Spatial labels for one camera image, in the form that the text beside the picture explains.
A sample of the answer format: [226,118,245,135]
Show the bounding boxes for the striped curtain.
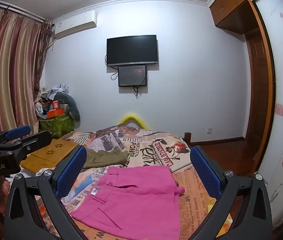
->
[0,4,55,144]

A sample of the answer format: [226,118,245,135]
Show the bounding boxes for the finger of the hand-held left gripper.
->
[13,131,53,161]
[0,124,32,145]

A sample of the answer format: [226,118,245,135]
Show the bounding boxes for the white air conditioner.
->
[52,10,98,39]

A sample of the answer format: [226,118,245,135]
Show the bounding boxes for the white sliding door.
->
[253,0,283,173]

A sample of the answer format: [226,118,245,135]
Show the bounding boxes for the orange box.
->
[46,108,65,119]

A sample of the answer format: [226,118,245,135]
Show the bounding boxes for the printed blanket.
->
[6,124,233,240]

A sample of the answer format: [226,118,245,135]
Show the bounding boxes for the black wall television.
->
[106,35,159,67]

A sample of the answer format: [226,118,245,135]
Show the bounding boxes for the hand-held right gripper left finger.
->
[3,145,88,240]

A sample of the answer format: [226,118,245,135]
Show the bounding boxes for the olive green pants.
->
[82,146,130,169]

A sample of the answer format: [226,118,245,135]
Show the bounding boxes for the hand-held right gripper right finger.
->
[190,145,274,240]

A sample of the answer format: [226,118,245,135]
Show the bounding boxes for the pile of clothes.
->
[35,82,70,106]

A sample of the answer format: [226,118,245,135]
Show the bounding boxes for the white curtain rail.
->
[0,1,53,23]

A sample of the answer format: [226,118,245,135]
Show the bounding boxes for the person's left hand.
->
[0,179,11,217]

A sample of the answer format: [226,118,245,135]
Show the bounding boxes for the pink pants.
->
[70,166,186,240]

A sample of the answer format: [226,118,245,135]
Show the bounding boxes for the wooden door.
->
[245,29,270,142]

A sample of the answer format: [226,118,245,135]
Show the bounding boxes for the wooden lap desk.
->
[20,138,80,173]

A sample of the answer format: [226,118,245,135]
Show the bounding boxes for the wooden overhead cabinet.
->
[207,0,272,35]

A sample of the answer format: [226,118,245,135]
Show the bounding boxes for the small black monitor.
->
[118,65,148,88]

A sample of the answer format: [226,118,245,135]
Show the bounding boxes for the yellow foam ring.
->
[118,113,148,131]

